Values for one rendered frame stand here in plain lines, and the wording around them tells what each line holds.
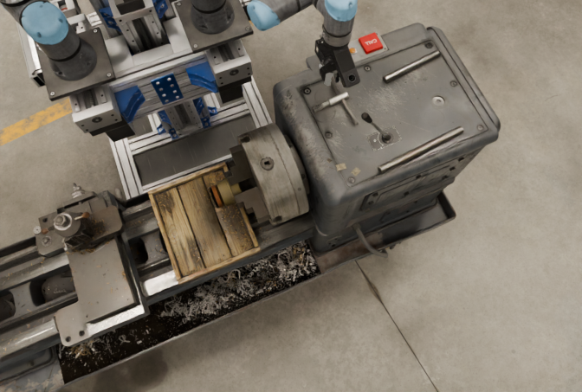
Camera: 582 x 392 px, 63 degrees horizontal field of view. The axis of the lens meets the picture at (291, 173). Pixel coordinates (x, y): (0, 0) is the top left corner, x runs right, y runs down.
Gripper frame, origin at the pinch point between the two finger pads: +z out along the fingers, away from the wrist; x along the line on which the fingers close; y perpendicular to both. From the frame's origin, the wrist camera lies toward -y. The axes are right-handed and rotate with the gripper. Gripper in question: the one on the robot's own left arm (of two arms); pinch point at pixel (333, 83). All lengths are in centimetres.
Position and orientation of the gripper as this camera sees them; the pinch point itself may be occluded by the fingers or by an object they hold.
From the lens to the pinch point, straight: 144.2
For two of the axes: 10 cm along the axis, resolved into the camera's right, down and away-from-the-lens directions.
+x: -9.2, 3.7, -1.3
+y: -3.9, -8.6, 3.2
